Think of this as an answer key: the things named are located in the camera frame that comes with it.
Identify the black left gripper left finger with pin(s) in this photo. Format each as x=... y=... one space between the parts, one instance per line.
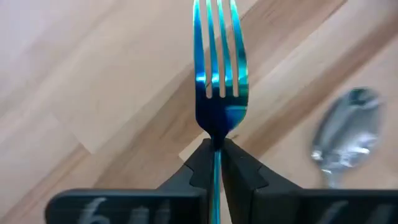
x=136 y=207

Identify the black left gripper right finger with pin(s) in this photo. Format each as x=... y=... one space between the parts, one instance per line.
x=280 y=205

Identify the iridescent blue metal fork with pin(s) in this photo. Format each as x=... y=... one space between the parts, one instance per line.
x=217 y=115

